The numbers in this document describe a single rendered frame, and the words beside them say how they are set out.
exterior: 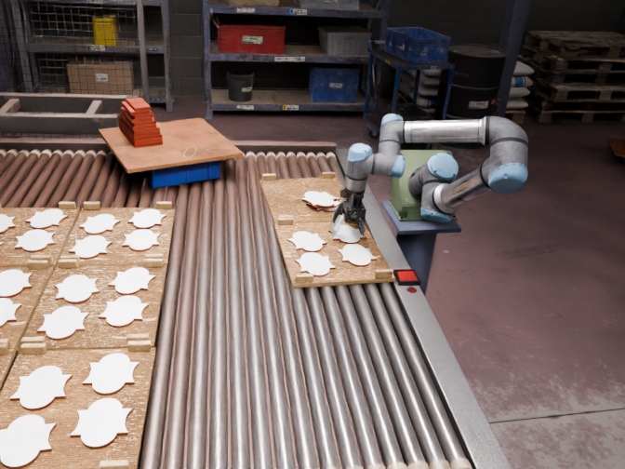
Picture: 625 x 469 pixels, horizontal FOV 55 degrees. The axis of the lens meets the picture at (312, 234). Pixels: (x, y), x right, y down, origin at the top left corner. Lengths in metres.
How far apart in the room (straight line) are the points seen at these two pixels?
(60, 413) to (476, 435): 0.99
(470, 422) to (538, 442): 1.38
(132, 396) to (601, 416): 2.28
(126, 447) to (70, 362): 0.34
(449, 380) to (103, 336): 0.95
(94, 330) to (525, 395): 2.11
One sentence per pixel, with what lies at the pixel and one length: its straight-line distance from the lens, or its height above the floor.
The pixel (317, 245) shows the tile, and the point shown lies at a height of 0.94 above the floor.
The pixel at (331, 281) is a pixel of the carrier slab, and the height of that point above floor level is 0.94.
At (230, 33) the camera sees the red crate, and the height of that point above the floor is 0.83.
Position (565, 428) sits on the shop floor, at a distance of 3.07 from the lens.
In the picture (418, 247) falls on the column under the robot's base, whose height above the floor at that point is 0.75.
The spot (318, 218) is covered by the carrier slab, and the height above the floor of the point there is 0.94.
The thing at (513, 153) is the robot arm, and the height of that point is 1.36.
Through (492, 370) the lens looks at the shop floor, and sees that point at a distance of 3.23.
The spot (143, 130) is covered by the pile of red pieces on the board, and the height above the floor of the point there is 1.11.
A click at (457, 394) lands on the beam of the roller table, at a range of 1.66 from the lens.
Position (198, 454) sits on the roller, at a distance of 1.45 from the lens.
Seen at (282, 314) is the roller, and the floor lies 0.92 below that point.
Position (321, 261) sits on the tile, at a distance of 2.04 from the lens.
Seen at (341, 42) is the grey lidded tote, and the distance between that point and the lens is 6.42.
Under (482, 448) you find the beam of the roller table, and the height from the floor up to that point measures 0.92.
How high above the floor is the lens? 2.01
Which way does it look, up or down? 29 degrees down
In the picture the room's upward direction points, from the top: 4 degrees clockwise
